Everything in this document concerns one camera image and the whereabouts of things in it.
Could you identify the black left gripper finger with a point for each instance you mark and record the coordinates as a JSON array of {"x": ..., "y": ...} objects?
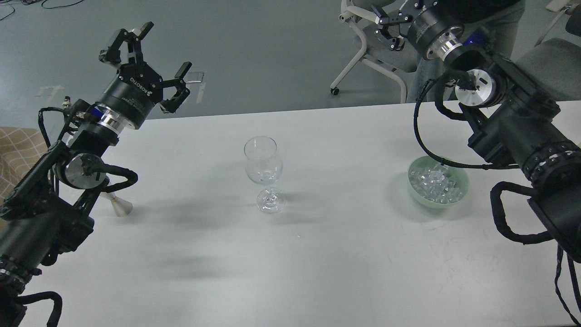
[
  {"x": 112, "y": 54},
  {"x": 170, "y": 106}
]

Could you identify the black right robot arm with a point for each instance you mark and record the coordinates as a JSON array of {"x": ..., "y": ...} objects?
[{"x": 509, "y": 113}]

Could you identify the clear ice cubes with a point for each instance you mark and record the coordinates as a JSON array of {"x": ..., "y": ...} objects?
[{"x": 436, "y": 184}]

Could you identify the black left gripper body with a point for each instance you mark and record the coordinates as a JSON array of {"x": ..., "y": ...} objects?
[{"x": 133, "y": 93}]

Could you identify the seated person in black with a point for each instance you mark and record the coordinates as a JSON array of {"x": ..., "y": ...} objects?
[{"x": 500, "y": 19}]

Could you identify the grey office chair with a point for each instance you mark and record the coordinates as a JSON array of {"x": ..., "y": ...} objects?
[{"x": 553, "y": 63}]

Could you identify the green bowl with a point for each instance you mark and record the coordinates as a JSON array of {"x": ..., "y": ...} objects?
[{"x": 429, "y": 162}]

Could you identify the steel double jigger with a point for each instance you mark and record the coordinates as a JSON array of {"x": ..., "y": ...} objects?
[{"x": 121, "y": 207}]

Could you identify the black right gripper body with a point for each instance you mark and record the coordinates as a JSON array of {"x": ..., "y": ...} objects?
[{"x": 435, "y": 34}]

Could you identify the clear wine glass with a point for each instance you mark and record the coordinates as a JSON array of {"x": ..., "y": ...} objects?
[{"x": 264, "y": 167}]

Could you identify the white office chair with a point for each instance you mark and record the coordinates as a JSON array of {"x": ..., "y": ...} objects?
[{"x": 373, "y": 51}]

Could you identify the beige checkered cushion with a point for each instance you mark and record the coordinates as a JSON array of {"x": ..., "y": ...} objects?
[{"x": 20, "y": 149}]

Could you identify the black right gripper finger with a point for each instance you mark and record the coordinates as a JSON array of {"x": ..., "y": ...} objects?
[
  {"x": 416, "y": 6},
  {"x": 394, "y": 27}
]

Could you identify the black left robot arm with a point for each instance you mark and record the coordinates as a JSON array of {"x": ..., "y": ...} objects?
[{"x": 47, "y": 213}]

